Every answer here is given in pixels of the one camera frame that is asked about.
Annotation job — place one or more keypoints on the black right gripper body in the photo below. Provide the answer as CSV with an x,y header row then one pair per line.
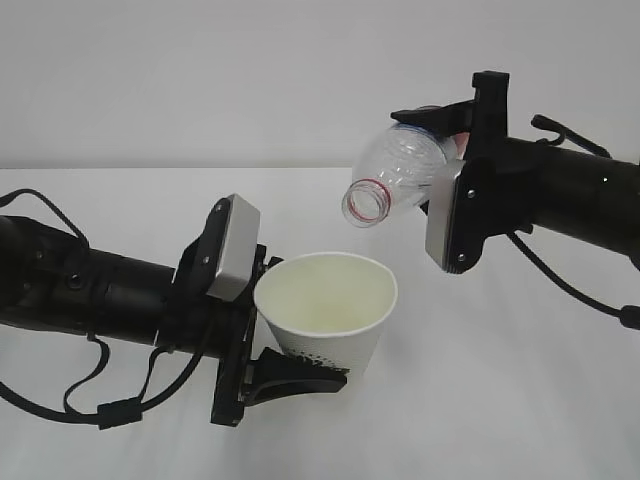
x,y
500,182

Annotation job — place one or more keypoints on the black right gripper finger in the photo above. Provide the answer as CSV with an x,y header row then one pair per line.
x,y
444,121

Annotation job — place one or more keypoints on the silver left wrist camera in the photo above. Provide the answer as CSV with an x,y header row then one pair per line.
x,y
235,261

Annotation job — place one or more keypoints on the white paper cup green logo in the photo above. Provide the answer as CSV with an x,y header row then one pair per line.
x,y
328,308

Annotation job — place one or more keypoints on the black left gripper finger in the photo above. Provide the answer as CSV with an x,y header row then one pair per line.
x,y
267,267
274,376

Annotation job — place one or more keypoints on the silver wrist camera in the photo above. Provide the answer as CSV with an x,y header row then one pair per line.
x,y
235,261
458,214

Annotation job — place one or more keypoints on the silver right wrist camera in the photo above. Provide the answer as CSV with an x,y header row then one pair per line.
x,y
458,214

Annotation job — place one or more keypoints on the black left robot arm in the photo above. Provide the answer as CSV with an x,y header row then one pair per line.
x,y
51,282

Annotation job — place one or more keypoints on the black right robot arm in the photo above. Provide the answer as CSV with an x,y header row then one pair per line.
x,y
588,196

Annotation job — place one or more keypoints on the clear water bottle red label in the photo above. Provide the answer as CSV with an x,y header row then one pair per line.
x,y
395,172

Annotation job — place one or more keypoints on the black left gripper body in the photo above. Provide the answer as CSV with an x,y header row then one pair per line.
x,y
226,329

